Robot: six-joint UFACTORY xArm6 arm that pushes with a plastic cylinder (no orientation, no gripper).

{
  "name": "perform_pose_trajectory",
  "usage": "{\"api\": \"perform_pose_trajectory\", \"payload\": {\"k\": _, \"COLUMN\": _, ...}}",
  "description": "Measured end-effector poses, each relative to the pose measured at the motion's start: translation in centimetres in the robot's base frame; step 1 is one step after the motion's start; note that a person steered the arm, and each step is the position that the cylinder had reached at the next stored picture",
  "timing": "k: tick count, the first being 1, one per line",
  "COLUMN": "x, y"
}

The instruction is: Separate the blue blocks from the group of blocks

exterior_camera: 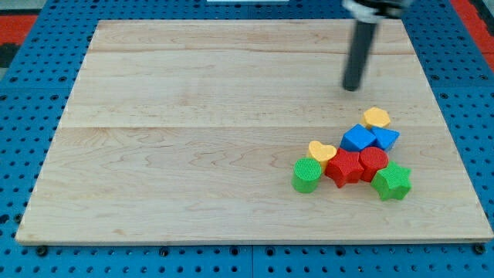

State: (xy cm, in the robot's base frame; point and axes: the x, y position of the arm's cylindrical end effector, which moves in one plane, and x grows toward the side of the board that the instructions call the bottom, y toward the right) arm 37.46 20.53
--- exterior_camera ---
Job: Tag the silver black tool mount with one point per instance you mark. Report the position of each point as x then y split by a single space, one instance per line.
372 11

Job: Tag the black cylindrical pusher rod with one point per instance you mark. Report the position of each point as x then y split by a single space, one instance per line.
360 46

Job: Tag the yellow hexagon block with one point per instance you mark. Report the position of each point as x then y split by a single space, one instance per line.
375 117

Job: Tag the blue cube block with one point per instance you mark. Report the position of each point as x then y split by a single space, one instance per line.
357 138

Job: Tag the blue triangle block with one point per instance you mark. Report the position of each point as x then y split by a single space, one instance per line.
385 138

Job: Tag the red cylinder block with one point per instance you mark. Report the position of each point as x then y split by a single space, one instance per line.
372 159

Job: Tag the yellow heart block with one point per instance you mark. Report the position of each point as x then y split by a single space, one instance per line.
322 153

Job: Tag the red star block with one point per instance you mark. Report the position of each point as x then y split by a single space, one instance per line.
344 168

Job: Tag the green cylinder block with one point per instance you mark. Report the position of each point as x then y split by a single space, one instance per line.
306 175

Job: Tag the green star block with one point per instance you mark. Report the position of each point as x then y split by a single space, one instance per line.
392 182

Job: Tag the light wooden board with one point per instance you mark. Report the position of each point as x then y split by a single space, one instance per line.
185 132

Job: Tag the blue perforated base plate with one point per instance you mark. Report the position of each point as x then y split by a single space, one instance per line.
36 86

